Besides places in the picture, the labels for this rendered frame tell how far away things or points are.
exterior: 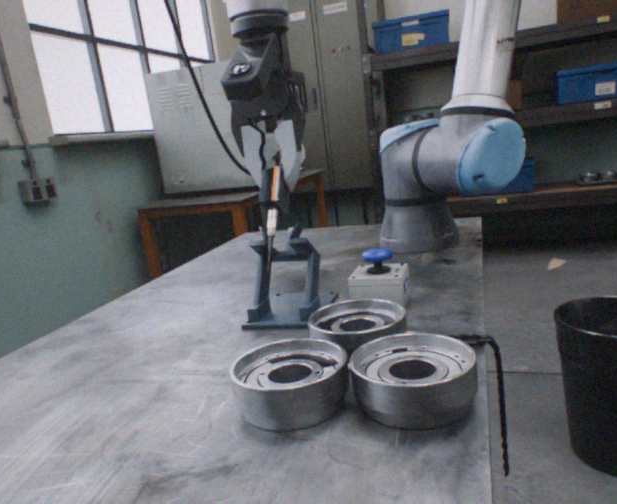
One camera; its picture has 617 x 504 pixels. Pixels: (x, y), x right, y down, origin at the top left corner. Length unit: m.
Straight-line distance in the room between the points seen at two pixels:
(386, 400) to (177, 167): 2.60
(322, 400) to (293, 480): 0.07
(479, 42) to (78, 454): 0.78
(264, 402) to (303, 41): 4.12
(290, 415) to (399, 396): 0.09
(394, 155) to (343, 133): 3.37
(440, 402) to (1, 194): 2.12
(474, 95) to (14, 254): 1.91
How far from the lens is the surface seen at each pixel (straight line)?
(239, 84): 0.61
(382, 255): 0.70
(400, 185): 1.00
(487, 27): 0.95
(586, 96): 4.04
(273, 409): 0.45
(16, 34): 2.64
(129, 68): 3.32
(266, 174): 0.69
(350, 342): 0.54
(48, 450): 0.54
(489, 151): 0.88
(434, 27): 4.04
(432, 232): 1.00
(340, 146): 4.37
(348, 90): 4.35
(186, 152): 2.92
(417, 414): 0.44
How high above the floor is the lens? 1.04
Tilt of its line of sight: 12 degrees down
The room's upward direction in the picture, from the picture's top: 7 degrees counter-clockwise
